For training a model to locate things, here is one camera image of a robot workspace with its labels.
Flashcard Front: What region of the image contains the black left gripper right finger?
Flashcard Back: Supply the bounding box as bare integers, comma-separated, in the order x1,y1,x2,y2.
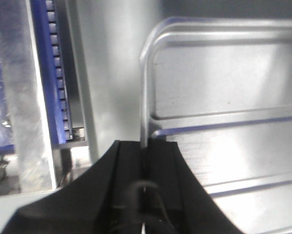
146,140,241,234

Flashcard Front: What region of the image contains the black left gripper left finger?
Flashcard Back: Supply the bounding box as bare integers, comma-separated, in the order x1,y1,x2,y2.
2,140,142,234

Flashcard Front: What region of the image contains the small silver metal tray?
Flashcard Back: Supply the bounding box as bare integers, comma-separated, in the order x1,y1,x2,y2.
140,17,292,234

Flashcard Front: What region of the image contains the large grey serving tray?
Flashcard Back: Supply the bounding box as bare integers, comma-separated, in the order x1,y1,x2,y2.
65,0,292,161

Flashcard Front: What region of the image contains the left steel divider rail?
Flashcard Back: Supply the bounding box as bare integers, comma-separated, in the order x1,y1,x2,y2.
0,0,57,193

